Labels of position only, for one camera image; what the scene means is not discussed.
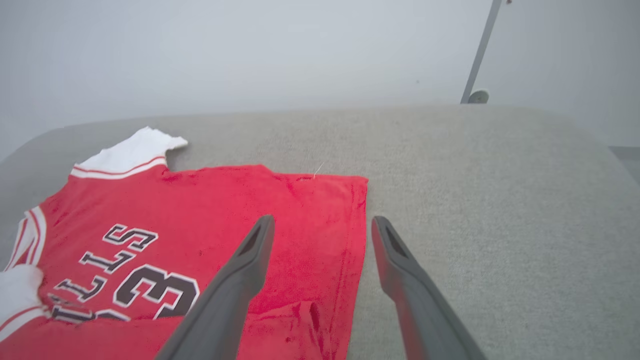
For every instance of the grey fabric sofa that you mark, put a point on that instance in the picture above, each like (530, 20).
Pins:
(500, 200)

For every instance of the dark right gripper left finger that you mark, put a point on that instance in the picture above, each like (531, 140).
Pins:
(230, 300)

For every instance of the grey metal bracket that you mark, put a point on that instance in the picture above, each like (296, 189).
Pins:
(481, 50)

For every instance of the red and white basketball jersey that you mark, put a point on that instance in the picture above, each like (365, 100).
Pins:
(200, 215)

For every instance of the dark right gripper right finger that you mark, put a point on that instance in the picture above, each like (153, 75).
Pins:
(425, 310)

